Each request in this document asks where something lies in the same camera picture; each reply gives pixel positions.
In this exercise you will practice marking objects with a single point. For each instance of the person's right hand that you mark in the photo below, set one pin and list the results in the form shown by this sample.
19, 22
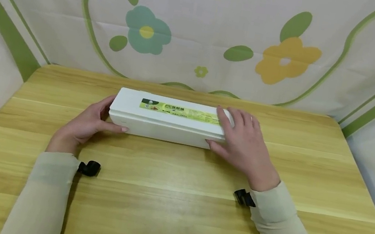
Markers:
246, 152

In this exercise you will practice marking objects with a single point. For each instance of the person's left hand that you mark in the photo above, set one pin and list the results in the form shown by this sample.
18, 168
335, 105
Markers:
80, 126

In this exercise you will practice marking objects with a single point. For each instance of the person's right thumb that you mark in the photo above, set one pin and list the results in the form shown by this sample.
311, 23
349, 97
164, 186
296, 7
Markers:
218, 146

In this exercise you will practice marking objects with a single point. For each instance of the person's right middle finger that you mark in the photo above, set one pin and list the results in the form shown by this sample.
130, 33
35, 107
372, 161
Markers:
235, 119

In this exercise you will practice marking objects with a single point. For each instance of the person's left index finger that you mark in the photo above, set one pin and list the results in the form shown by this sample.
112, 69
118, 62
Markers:
108, 103

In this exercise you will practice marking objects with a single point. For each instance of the person's right little finger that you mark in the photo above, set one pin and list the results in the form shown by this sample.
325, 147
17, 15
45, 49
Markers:
256, 123

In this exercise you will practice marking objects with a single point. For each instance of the person's left thumb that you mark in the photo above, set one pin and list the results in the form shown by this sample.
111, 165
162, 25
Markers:
113, 128

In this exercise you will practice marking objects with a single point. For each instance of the person's right ring finger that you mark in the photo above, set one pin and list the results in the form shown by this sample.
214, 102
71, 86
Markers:
248, 119

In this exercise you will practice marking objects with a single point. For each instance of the person's right index finger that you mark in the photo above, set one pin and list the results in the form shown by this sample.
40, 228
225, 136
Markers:
223, 121

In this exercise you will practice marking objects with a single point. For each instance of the white box with green label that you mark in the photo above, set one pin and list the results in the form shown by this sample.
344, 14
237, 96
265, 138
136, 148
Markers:
168, 119

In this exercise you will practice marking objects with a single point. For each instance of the person's left forearm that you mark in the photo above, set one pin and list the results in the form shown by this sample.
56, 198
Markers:
44, 196

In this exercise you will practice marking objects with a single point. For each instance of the black wrist band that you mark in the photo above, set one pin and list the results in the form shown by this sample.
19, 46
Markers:
244, 197
89, 168

